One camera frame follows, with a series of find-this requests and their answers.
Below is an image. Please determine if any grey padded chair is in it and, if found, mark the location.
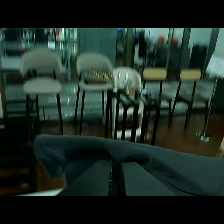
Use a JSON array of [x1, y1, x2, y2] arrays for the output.
[[73, 52, 116, 136], [19, 48, 65, 136]]

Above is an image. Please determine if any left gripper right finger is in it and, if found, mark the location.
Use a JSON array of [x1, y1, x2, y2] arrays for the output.
[[121, 161, 178, 197]]

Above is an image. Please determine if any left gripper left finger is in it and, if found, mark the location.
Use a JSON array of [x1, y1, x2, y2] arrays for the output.
[[58, 159, 113, 197]]

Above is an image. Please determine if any wooden seat stool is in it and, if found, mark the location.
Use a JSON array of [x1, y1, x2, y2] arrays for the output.
[[142, 67, 174, 130], [179, 68, 205, 130]]

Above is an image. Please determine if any grey garment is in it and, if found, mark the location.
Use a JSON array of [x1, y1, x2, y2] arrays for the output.
[[32, 133, 224, 197]]

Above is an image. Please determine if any white plastic chair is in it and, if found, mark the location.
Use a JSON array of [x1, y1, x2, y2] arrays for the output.
[[111, 66, 146, 141]]

